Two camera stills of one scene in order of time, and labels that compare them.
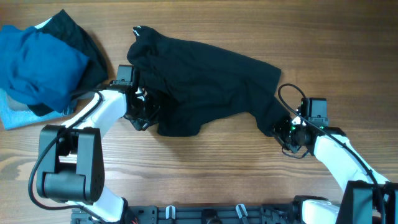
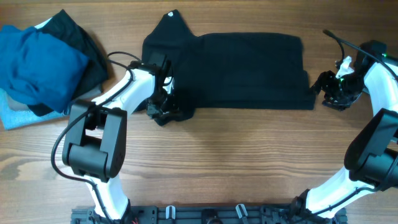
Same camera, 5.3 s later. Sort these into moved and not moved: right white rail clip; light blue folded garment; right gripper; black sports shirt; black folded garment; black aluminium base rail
Moved: black sports shirt; right gripper
Not moved: right white rail clip; black aluminium base rail; black folded garment; light blue folded garment
